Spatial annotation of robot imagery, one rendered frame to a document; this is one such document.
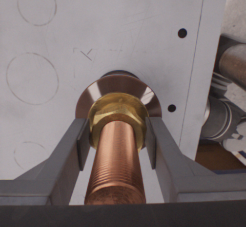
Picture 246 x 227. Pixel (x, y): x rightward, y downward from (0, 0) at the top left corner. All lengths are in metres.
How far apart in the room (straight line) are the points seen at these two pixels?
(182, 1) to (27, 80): 0.25
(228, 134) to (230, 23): 1.49
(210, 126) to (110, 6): 0.33
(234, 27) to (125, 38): 1.70
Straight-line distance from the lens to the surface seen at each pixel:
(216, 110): 0.46
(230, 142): 0.53
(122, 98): 0.17
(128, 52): 0.27
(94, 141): 0.16
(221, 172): 1.08
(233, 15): 1.92
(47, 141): 0.33
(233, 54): 0.54
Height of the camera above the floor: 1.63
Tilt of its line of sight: 73 degrees down
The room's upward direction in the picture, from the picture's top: 178 degrees clockwise
